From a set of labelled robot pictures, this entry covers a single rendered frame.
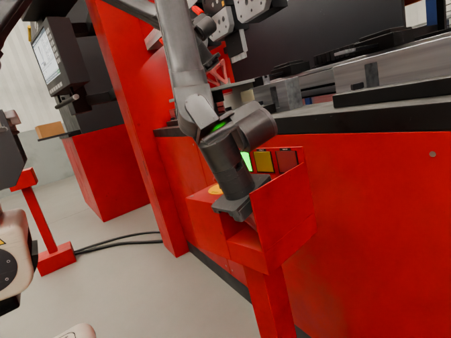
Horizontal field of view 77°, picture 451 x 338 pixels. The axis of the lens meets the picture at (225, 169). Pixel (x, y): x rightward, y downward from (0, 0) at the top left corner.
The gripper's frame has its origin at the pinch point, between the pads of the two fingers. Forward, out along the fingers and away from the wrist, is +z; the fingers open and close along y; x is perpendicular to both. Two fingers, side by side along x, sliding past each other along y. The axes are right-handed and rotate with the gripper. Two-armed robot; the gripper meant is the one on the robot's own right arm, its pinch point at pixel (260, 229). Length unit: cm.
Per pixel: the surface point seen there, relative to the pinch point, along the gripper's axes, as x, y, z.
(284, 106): 21, 45, -7
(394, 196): -14.6, 22.1, 7.6
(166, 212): 132, 31, 44
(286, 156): -0.8, 12.9, -7.8
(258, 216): -4.8, -2.4, -6.2
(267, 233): -4.6, -2.3, -2.4
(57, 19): 144, 42, -83
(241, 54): 41, 56, -26
